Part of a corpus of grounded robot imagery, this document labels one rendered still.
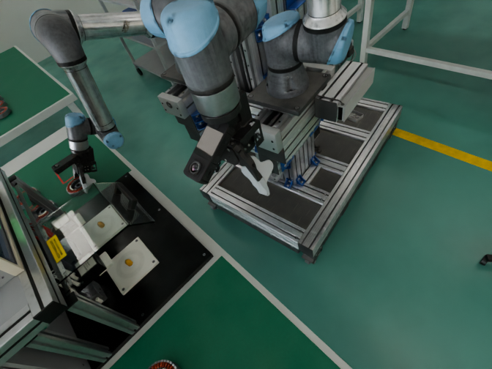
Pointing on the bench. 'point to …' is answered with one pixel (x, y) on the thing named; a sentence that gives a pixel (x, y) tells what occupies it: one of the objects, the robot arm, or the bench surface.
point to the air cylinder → (95, 291)
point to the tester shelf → (25, 282)
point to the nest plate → (127, 278)
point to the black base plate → (158, 296)
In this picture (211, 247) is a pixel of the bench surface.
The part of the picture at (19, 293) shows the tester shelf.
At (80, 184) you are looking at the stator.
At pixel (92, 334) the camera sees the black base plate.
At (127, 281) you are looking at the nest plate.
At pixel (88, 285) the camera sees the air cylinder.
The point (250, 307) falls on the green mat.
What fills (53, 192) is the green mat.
